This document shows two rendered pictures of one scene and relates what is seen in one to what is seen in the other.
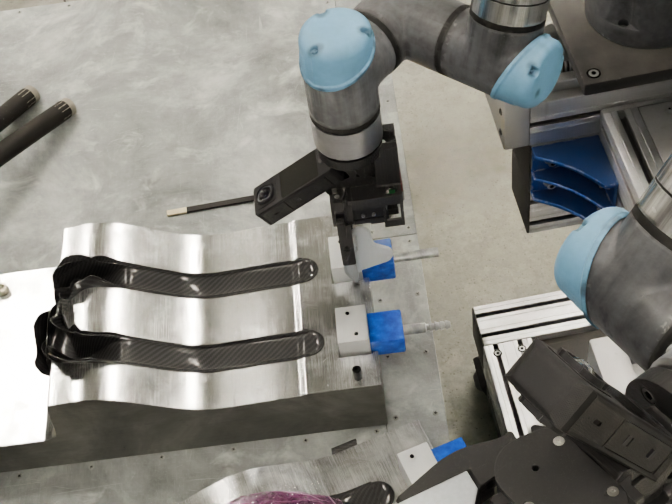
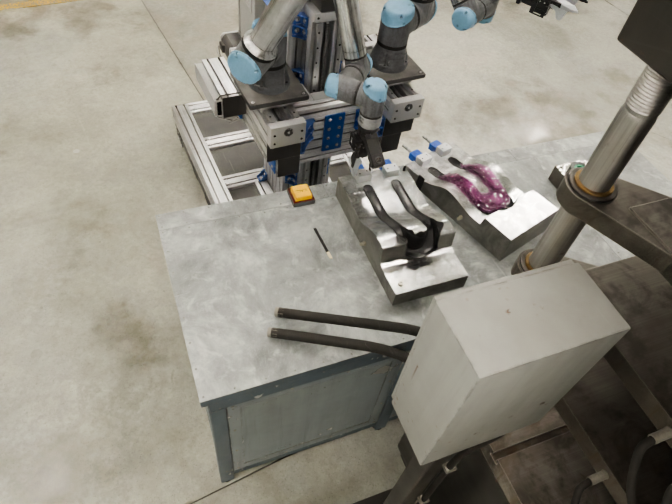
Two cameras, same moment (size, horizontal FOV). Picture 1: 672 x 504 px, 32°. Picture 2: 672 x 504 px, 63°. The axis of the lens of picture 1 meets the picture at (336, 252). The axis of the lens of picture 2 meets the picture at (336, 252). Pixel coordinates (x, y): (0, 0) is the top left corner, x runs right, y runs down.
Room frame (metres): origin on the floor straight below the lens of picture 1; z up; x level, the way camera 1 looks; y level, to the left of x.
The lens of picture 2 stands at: (1.68, 1.19, 2.20)
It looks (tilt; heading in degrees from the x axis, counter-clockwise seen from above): 50 degrees down; 238
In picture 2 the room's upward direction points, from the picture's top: 10 degrees clockwise
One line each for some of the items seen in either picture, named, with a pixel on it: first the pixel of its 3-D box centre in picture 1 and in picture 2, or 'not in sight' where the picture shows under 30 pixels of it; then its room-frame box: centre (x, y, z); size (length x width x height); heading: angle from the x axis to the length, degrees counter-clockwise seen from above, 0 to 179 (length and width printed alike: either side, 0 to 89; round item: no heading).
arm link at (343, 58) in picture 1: (341, 68); (372, 97); (0.88, -0.04, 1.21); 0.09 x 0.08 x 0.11; 134
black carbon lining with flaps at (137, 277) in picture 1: (173, 311); (403, 211); (0.83, 0.20, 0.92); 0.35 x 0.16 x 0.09; 87
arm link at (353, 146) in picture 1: (346, 123); (369, 118); (0.88, -0.04, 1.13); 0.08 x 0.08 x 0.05
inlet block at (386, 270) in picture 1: (384, 259); (357, 169); (0.87, -0.06, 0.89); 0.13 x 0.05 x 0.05; 87
